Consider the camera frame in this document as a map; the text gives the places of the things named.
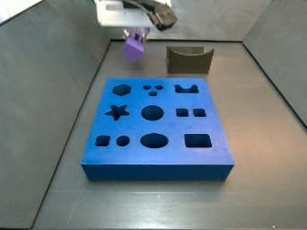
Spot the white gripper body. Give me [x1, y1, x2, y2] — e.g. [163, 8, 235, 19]
[94, 0, 171, 27]

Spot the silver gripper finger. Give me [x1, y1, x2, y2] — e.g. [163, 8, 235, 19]
[123, 29, 131, 39]
[143, 27, 151, 41]

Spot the purple three prong object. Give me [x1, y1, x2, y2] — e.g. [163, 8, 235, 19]
[125, 27, 146, 62]

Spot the black curved fixture stand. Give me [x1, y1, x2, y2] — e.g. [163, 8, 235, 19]
[167, 46, 215, 74]

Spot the blue foam shape-cutout block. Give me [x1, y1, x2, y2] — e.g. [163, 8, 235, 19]
[80, 78, 235, 181]

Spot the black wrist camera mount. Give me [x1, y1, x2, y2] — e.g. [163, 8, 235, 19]
[122, 0, 178, 31]

